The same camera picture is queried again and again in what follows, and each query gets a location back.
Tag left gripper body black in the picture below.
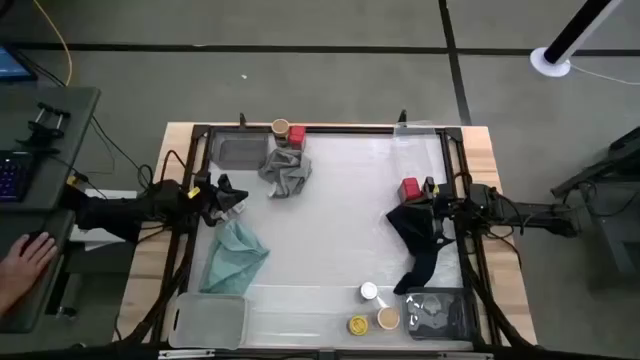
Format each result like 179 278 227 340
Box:
197 172 224 226

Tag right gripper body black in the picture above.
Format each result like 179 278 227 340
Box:
432 183 457 235

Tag grey cloth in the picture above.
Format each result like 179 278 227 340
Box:
257 148 314 199

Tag plain white-lid clear spice jar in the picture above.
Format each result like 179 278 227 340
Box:
359 281 390 310

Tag red-lid spice jar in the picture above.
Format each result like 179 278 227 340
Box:
397 176 424 203
287 125 307 151

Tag navy blue cloth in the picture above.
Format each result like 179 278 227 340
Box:
385 202 456 296

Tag grey translucent plastic bin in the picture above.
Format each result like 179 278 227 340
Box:
209 130 270 172

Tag teal cloth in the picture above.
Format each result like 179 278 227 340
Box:
198 218 271 295

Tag white glossy table sheet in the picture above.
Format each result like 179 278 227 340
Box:
188 130 475 350

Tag clear bin with dark contents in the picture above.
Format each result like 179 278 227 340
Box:
402 286 479 342

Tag grey desk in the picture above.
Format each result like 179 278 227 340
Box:
0 86 102 335

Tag black equipment cart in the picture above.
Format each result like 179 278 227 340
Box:
549 124 640 291

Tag black clamp stand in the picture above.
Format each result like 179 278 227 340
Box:
16 101 72 151

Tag person's hand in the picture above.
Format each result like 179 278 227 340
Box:
0 231 59 314

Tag black backlit keyboard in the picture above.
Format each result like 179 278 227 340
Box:
0 149 35 204

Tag black pole on white base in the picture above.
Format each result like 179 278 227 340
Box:
529 0 625 79

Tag computer monitor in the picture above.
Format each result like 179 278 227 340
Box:
0 43 40 84

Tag black aluminium table frame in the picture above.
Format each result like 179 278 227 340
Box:
114 110 539 359

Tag silver metal bracket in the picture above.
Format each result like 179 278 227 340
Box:
157 348 217 359

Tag white cable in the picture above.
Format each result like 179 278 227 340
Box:
568 63 640 87

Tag yellow cable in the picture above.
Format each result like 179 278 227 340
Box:
32 0 74 87

